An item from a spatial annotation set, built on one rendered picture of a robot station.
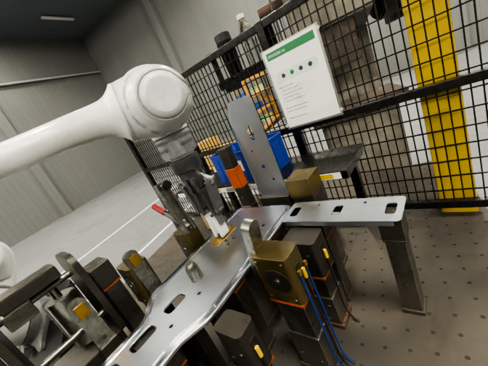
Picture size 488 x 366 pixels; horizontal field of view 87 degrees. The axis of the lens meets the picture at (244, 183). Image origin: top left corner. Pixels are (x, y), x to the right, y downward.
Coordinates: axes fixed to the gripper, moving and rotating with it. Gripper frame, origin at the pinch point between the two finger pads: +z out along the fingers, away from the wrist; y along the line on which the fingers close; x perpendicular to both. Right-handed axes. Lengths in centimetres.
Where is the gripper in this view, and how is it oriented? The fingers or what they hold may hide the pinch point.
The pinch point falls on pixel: (216, 223)
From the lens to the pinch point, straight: 70.6
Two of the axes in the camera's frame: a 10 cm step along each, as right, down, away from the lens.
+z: 3.9, 8.7, 3.0
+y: 7.4, -1.1, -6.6
